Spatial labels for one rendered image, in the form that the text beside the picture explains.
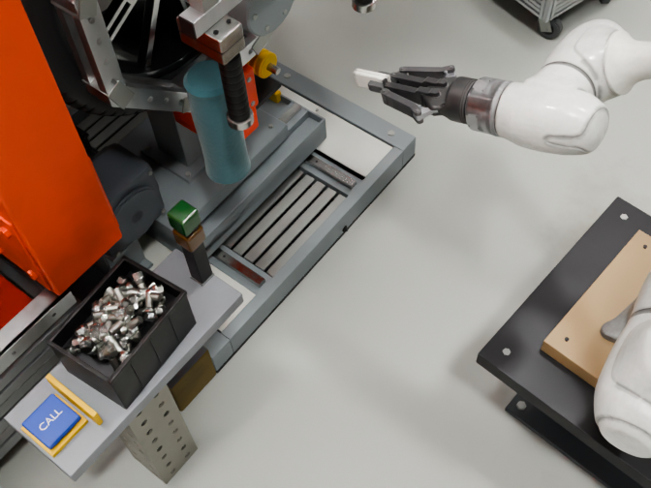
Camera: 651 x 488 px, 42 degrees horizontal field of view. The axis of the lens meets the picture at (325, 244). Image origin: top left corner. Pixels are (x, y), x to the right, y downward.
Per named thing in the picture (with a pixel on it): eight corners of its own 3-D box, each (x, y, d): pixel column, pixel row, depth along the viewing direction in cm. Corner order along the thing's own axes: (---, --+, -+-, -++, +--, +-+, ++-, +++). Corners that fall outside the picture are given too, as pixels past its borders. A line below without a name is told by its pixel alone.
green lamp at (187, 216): (185, 211, 147) (181, 198, 143) (202, 223, 145) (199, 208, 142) (170, 227, 145) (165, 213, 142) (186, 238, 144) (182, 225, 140)
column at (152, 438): (165, 422, 191) (119, 337, 156) (198, 448, 188) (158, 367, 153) (133, 457, 187) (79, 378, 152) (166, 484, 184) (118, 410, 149)
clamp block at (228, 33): (202, 23, 132) (197, -4, 127) (246, 47, 128) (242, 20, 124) (180, 42, 129) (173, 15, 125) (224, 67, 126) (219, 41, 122)
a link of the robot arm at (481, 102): (490, 106, 131) (456, 99, 134) (497, 149, 138) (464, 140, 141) (517, 69, 135) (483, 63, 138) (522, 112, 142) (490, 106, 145)
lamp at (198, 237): (190, 228, 151) (186, 214, 147) (207, 238, 149) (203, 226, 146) (174, 242, 149) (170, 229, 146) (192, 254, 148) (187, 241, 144)
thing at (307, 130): (225, 81, 237) (219, 55, 229) (326, 140, 224) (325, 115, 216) (94, 198, 216) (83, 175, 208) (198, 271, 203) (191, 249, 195)
